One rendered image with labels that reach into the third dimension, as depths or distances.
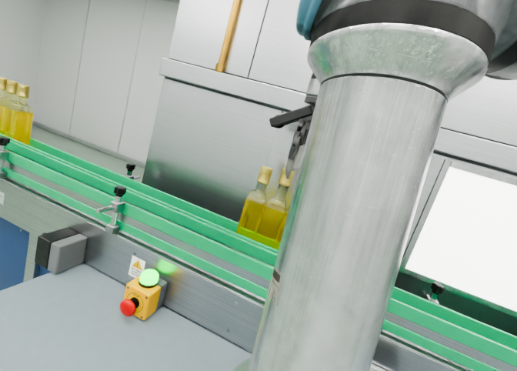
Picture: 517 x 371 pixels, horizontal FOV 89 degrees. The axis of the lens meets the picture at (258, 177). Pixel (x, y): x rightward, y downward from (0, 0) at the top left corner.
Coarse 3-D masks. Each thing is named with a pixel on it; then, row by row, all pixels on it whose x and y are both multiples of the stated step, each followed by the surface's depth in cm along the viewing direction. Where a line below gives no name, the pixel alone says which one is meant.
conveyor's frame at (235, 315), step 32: (0, 192) 84; (32, 192) 80; (32, 224) 81; (64, 224) 77; (96, 224) 74; (96, 256) 74; (128, 256) 71; (160, 256) 68; (192, 288) 66; (224, 288) 63; (192, 320) 67; (224, 320) 64; (256, 320) 61; (384, 352) 63; (416, 352) 61
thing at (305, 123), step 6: (306, 96) 66; (306, 102) 68; (312, 102) 65; (312, 108) 66; (312, 114) 66; (300, 120) 68; (306, 120) 67; (300, 126) 66; (306, 126) 65; (300, 132) 66; (306, 132) 67; (306, 138) 67
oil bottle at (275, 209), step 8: (272, 200) 71; (280, 200) 71; (272, 208) 71; (280, 208) 70; (264, 216) 72; (272, 216) 71; (280, 216) 71; (264, 224) 72; (272, 224) 71; (280, 224) 71; (264, 232) 72; (272, 232) 72; (256, 240) 73; (264, 240) 73; (272, 240) 72
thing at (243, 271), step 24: (24, 168) 82; (48, 192) 80; (72, 192) 77; (96, 192) 74; (96, 216) 75; (120, 216) 73; (144, 216) 70; (144, 240) 71; (168, 240) 69; (192, 240) 66; (192, 264) 67; (216, 264) 65; (240, 264) 63; (264, 264) 62; (264, 288) 62
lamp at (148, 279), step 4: (144, 272) 64; (148, 272) 64; (152, 272) 64; (156, 272) 65; (140, 276) 64; (144, 276) 63; (148, 276) 63; (152, 276) 64; (156, 276) 64; (140, 280) 63; (144, 280) 63; (148, 280) 63; (152, 280) 63; (156, 280) 64; (140, 284) 63; (144, 284) 63; (148, 284) 63; (152, 284) 64; (156, 284) 65; (148, 288) 63
